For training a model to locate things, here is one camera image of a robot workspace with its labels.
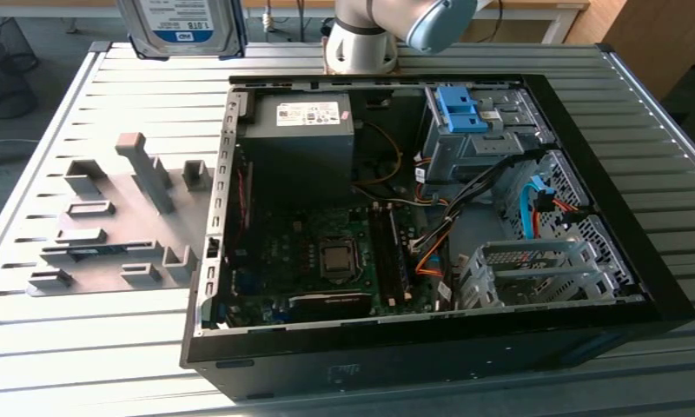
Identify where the grey metal drive cage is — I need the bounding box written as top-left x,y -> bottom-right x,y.
419,84 -> 558,186

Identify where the green motherboard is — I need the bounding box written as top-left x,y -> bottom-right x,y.
224,202 -> 442,327

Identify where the black wire mesh wastebasket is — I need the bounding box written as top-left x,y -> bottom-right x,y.
0,17 -> 40,119

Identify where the black cable bundle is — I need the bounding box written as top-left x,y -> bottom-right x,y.
409,149 -> 561,255

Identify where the thin orange wire loop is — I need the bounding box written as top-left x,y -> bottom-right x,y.
352,121 -> 405,188

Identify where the orange wire bundle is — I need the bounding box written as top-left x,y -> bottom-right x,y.
414,247 -> 442,277

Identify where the grey power supply unit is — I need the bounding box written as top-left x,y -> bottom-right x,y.
246,92 -> 358,201

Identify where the brown wooden cabinet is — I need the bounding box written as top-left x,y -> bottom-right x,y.
567,0 -> 695,101

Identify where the multicolour wire bundle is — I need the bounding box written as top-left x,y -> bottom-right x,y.
375,195 -> 451,209

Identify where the red orange power wire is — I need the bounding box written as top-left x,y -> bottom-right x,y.
535,193 -> 598,225

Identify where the black graphics card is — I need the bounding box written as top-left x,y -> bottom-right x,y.
286,289 -> 375,322

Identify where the grey parts rack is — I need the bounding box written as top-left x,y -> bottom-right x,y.
25,132 -> 216,299

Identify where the hard disk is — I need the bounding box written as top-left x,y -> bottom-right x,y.
115,0 -> 248,61

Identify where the blue plastic drive latch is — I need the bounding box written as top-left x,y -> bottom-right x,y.
434,86 -> 491,135

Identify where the dark RAM stick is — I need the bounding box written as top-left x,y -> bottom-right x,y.
65,245 -> 127,261

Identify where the CPU socket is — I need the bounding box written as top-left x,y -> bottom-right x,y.
316,235 -> 360,281

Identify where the black open PC case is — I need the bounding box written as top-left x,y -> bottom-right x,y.
179,73 -> 695,403

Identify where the black RAM stick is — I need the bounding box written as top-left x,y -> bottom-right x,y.
385,202 -> 414,301

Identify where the silver metal disk bay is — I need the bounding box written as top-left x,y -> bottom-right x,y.
457,237 -> 621,310

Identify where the silver CPU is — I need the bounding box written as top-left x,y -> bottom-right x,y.
322,247 -> 354,273

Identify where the blue data wire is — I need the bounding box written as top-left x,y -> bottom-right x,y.
519,175 -> 550,240

